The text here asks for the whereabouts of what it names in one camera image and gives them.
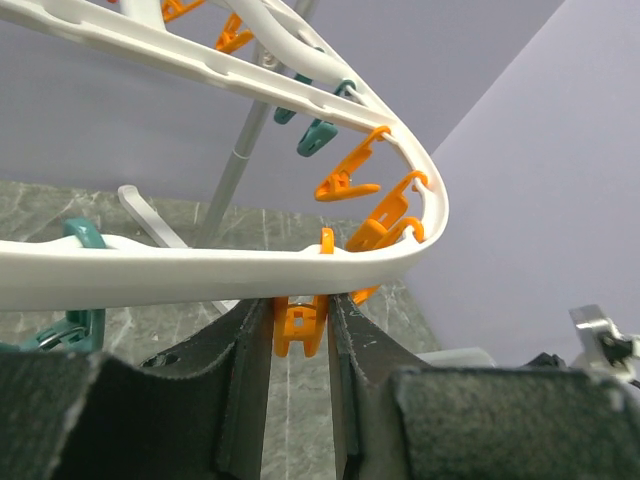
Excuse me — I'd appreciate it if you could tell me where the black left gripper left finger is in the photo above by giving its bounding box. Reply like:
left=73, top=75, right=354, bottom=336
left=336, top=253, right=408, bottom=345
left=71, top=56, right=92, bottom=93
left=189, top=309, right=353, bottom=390
left=1, top=299, right=273, bottom=479

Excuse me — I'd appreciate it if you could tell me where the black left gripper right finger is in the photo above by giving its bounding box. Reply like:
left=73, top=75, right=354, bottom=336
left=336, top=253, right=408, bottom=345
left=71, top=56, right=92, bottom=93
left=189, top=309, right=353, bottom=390
left=328, top=294, right=639, bottom=479

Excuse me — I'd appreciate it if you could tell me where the orange clothespin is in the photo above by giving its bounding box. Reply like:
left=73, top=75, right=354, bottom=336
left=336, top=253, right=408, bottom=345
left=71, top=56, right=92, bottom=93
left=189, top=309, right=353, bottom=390
left=215, top=13, right=254, bottom=54
left=272, top=227, right=336, bottom=359
left=345, top=170, right=428, bottom=252
left=314, top=125, right=391, bottom=202

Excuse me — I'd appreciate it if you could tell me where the white round clip hanger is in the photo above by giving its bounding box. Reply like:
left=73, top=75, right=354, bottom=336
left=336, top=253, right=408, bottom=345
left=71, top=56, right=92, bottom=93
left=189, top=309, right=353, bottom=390
left=0, top=0, right=450, bottom=312

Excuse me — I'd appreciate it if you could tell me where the teal clothespin front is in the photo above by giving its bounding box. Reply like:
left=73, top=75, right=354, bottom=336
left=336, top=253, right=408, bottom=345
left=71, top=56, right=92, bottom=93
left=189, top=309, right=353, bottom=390
left=1, top=217, right=107, bottom=353

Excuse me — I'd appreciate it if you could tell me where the teal clothespin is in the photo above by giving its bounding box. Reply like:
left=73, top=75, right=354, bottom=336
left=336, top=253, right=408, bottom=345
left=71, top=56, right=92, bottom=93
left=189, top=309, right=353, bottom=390
left=273, top=79, right=356, bottom=157
left=1, top=217, right=107, bottom=353

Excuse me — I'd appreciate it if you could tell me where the white plastic laundry basket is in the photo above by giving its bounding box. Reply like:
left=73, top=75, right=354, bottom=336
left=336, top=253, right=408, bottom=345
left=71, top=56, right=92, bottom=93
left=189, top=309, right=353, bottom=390
left=416, top=347, right=497, bottom=369

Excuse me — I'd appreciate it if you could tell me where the teal clothespin left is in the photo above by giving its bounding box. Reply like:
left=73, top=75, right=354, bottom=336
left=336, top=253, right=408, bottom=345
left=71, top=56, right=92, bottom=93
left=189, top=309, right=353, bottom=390
left=273, top=79, right=356, bottom=157

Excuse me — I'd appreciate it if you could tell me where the white metal drying rack stand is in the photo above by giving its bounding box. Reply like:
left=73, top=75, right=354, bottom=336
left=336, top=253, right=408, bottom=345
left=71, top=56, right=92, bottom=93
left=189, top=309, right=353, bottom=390
left=117, top=0, right=321, bottom=316

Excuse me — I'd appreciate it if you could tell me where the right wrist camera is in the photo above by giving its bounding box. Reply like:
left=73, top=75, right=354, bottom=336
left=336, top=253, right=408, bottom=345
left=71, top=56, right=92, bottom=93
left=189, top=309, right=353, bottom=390
left=569, top=304, right=639, bottom=388

